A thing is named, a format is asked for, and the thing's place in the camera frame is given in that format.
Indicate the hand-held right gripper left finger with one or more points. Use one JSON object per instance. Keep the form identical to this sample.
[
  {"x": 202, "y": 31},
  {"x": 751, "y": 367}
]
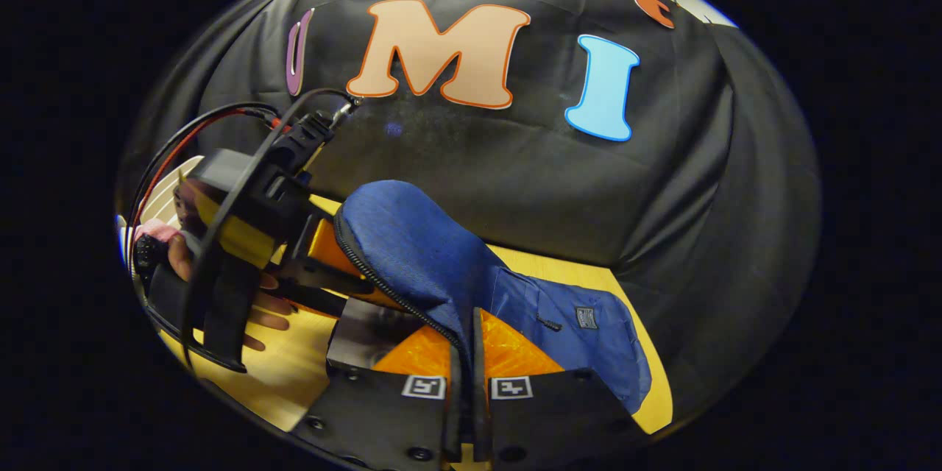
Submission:
[{"x": 383, "y": 419}]

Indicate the black backdrop cloth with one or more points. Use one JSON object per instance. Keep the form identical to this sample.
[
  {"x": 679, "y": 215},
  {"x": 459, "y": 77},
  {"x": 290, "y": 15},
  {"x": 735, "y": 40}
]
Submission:
[{"x": 515, "y": 176}]

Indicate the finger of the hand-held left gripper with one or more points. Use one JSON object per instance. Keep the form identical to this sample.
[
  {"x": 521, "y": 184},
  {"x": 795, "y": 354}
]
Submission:
[
  {"x": 327, "y": 243},
  {"x": 324, "y": 287}
]

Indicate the blue schoolbag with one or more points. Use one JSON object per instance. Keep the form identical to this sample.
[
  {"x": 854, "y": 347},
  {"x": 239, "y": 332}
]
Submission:
[{"x": 427, "y": 250}]

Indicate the white bookshelf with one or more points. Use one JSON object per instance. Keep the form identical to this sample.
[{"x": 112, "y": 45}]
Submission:
[{"x": 165, "y": 191}]

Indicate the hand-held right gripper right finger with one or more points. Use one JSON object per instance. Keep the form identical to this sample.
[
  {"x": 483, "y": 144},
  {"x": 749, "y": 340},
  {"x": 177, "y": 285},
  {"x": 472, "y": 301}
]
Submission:
[{"x": 552, "y": 419}]

